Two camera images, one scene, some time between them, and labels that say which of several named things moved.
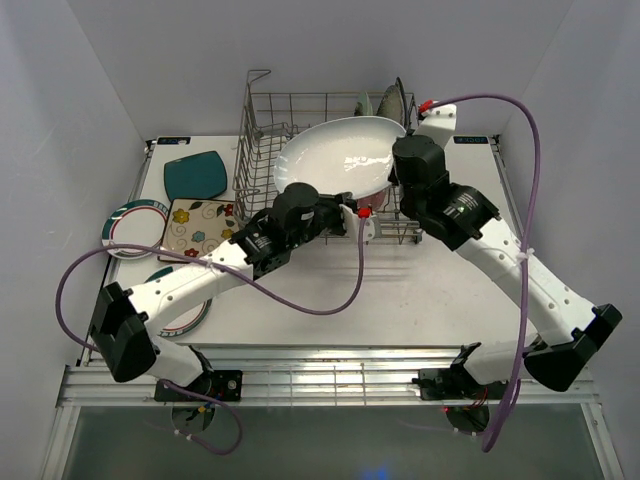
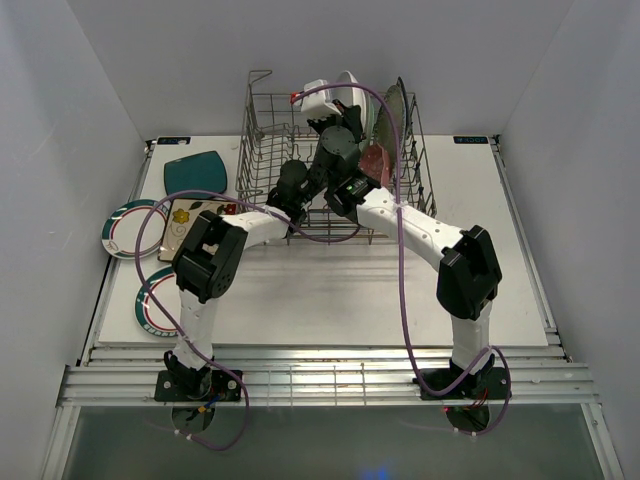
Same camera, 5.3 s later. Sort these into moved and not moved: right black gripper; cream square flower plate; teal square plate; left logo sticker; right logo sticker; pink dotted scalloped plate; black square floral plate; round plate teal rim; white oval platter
Moved: pink dotted scalloped plate; white oval platter; right black gripper
Not moved: right logo sticker; cream square flower plate; round plate teal rim; left logo sticker; black square floral plate; teal square plate
